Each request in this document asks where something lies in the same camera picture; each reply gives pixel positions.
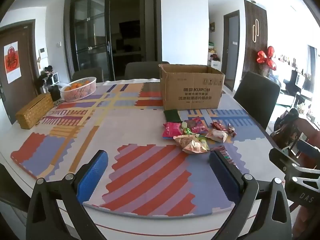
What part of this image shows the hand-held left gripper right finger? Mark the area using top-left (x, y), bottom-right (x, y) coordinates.
top-left (209, 149), bottom-right (293, 240)

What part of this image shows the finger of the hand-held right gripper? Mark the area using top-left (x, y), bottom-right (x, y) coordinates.
top-left (269, 148), bottom-right (300, 175)
top-left (297, 139), bottom-right (320, 167)

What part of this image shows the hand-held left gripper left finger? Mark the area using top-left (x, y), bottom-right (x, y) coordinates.
top-left (26, 149), bottom-right (109, 240)

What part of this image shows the green snack packet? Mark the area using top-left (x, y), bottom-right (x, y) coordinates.
top-left (197, 137), bottom-right (209, 151)

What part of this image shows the cream white snack packet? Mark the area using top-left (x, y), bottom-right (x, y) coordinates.
top-left (174, 134), bottom-right (209, 155)

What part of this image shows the brown cardboard box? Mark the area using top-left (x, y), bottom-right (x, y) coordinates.
top-left (159, 64), bottom-right (225, 111)

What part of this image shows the person's right forearm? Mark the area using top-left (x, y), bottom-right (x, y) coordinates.
top-left (291, 201), bottom-right (320, 240)

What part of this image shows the red striped snack packet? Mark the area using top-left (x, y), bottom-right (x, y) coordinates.
top-left (212, 147), bottom-right (241, 167)

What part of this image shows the wooden chair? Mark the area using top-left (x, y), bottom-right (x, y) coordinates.
top-left (271, 116), bottom-right (320, 155)

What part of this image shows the beige snack packet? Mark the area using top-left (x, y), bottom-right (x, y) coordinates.
top-left (205, 129), bottom-right (228, 143)

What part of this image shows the dark red wrapped candy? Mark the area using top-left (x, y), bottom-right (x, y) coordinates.
top-left (211, 121), bottom-right (227, 132)

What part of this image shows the magenta snack packet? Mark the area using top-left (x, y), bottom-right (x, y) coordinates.
top-left (186, 117), bottom-right (209, 133)

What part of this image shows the light green wrapped candy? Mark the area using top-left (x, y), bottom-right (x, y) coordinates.
top-left (181, 121), bottom-right (192, 135)

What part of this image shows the colourful patterned mat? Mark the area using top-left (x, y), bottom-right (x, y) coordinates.
top-left (10, 79), bottom-right (273, 217)

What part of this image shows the pink snack packet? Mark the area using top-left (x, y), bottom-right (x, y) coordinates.
top-left (162, 122), bottom-right (183, 139)

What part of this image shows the dark grey chair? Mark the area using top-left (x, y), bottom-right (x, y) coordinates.
top-left (233, 71), bottom-right (281, 130)
top-left (124, 61), bottom-right (170, 80)
top-left (72, 67), bottom-right (103, 83)

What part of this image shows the dark green flat packet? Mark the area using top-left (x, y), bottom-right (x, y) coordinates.
top-left (164, 109), bottom-right (182, 123)

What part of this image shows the pink plastic basket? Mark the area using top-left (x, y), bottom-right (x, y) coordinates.
top-left (60, 77), bottom-right (97, 102)

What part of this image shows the woven tissue box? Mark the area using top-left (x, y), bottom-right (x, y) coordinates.
top-left (15, 93), bottom-right (54, 129)

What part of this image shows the small black box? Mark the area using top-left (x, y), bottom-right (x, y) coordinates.
top-left (49, 85), bottom-right (62, 102)

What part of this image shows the pile of oranges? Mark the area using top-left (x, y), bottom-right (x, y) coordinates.
top-left (64, 80), bottom-right (90, 92)

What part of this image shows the red foil balloon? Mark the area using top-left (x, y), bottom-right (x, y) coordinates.
top-left (257, 46), bottom-right (277, 71)

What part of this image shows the brown entrance door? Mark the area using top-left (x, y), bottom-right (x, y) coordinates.
top-left (0, 20), bottom-right (42, 125)

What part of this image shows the white toy shelf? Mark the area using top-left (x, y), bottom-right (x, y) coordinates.
top-left (208, 47), bottom-right (222, 71)

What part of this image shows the black bag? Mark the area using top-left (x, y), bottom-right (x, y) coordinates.
top-left (35, 65), bottom-right (54, 88)

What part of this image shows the dark interior door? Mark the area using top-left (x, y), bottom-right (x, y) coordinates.
top-left (223, 10), bottom-right (240, 91)

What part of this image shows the black framed glass door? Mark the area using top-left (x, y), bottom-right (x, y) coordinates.
top-left (64, 0), bottom-right (162, 82)

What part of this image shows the red and white wall poster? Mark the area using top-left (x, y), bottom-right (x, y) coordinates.
top-left (4, 41), bottom-right (22, 84)

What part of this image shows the dark slatted wall panel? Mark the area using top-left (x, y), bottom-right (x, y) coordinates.
top-left (244, 0), bottom-right (268, 77)

